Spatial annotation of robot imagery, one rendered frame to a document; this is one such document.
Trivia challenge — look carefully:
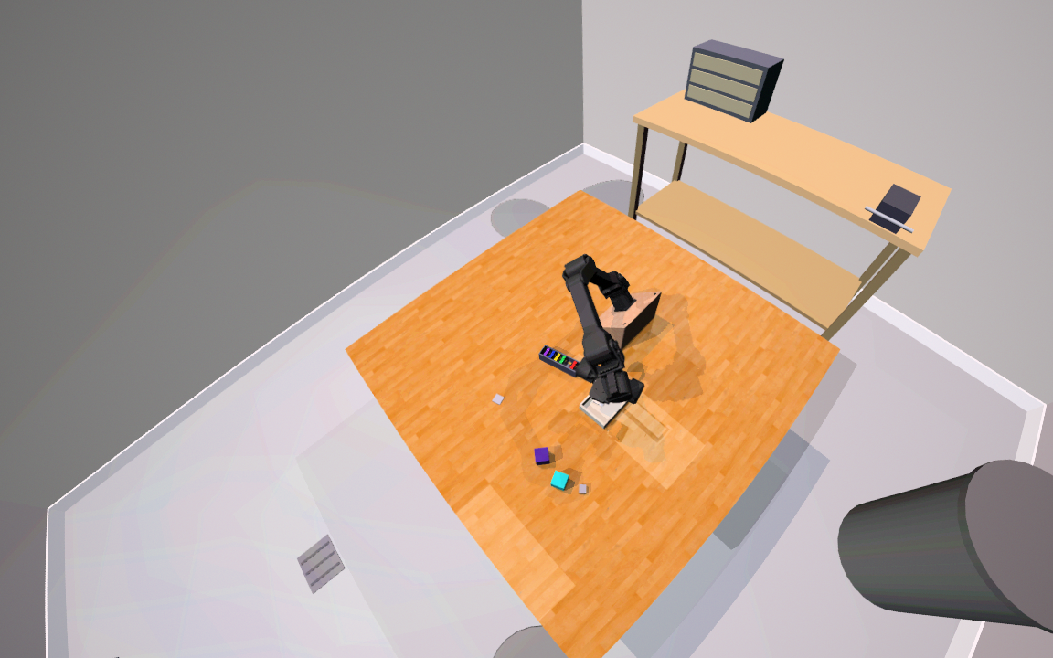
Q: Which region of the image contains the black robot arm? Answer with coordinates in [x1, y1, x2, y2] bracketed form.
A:
[562, 254, 637, 404]

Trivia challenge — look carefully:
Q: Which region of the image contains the cyan block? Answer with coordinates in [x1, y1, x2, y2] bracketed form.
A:
[550, 471, 569, 492]

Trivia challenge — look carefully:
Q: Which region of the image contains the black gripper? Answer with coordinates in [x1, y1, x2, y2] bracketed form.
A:
[576, 357, 645, 404]

